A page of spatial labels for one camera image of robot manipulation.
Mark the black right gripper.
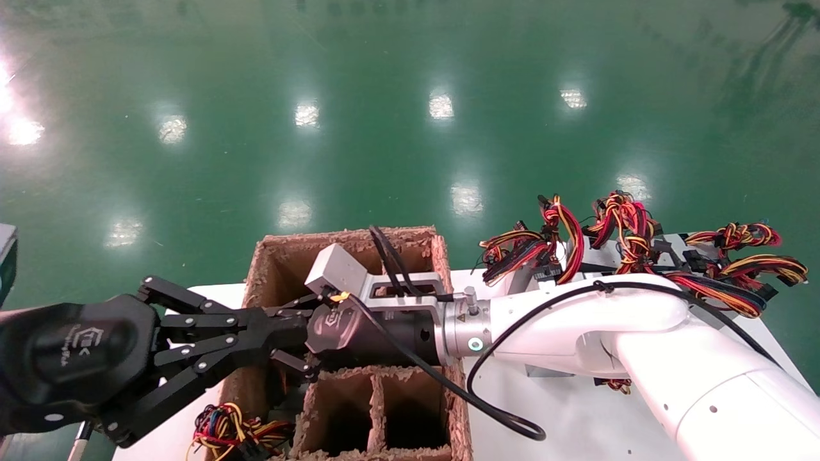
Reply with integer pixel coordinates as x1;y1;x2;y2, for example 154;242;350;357
263;295;443;385

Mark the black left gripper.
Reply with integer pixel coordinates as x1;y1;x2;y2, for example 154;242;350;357
0;277;309;448

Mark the brown cardboard divider box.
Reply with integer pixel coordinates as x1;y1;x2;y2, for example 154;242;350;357
205;225;475;461

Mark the white pole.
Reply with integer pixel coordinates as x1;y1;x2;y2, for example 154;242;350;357
67;419;97;461

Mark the power supply with multicoloured wires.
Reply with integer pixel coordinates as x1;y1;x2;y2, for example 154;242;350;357
188;402;302;461

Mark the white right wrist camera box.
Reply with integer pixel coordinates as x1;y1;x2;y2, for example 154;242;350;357
304;243;370;296

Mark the short black camera cable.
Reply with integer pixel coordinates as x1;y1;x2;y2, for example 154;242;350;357
368;225;455;302

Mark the long black arm cable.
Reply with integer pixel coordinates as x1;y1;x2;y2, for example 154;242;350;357
333;280;779;442

